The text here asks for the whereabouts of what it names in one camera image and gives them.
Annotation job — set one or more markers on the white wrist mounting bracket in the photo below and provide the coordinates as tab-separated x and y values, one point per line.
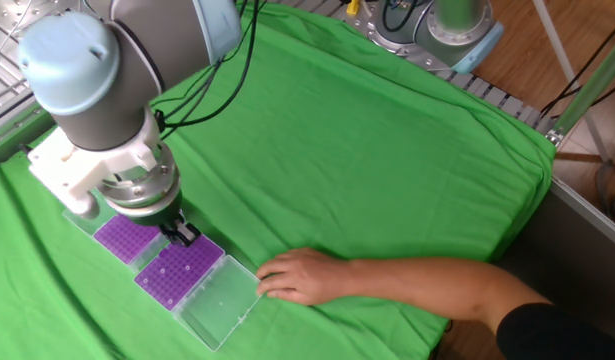
67	175

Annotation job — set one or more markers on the green table cloth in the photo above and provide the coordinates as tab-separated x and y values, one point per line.
362	165

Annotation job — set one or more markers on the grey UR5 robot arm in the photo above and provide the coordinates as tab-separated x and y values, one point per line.
97	125

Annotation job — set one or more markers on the aluminium mounting plate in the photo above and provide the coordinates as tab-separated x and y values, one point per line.
32	12

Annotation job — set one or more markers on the small yellow object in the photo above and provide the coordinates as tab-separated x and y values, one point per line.
353	6

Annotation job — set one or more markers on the white slanted pole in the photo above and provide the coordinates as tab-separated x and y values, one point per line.
562	61

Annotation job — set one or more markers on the black shirt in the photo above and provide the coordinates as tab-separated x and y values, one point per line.
552	337

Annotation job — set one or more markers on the green frame post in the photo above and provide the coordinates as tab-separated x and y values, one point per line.
587	89

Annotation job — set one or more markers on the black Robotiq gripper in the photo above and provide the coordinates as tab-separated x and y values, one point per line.
154	215

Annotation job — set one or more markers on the bare human forearm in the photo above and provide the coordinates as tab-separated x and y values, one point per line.
427	287

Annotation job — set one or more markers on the bare human hand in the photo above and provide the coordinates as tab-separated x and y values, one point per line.
307	277

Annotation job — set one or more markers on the purple pipette tip box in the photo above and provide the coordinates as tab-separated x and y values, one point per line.
124	237
179	272

